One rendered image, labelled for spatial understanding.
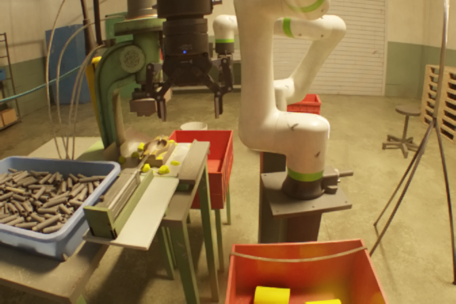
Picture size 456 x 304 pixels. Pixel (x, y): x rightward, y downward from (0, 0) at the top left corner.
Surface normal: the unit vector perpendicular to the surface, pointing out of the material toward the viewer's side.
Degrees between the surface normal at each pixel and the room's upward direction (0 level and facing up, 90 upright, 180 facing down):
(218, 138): 90
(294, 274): 90
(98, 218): 90
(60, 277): 0
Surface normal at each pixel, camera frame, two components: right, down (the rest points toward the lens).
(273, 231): 0.05, 0.35
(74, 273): -0.04, -0.94
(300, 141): -0.44, 0.31
